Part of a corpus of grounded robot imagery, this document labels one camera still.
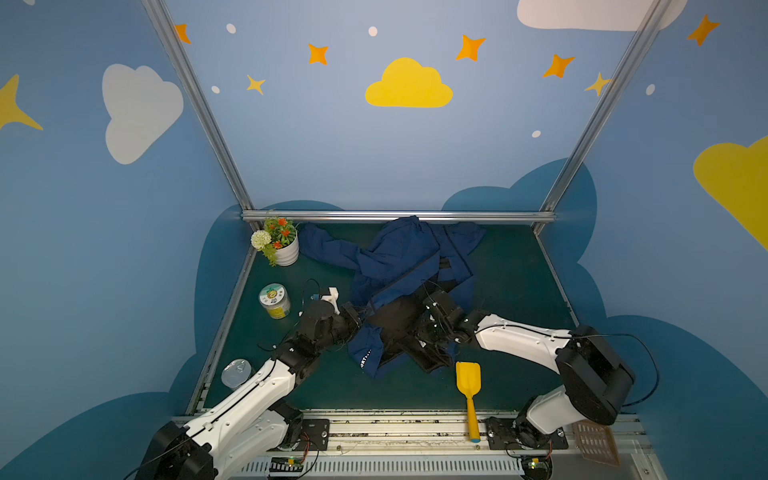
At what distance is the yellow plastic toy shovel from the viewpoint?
79 cm

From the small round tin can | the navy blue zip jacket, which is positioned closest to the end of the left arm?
the navy blue zip jacket

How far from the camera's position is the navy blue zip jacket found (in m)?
0.86

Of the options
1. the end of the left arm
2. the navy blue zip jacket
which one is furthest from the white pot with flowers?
the end of the left arm

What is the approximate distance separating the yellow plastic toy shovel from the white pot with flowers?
67 cm

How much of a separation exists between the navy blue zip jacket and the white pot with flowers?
5 centimetres

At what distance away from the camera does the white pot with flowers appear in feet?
3.21

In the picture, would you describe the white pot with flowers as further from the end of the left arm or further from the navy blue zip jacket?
the end of the left arm
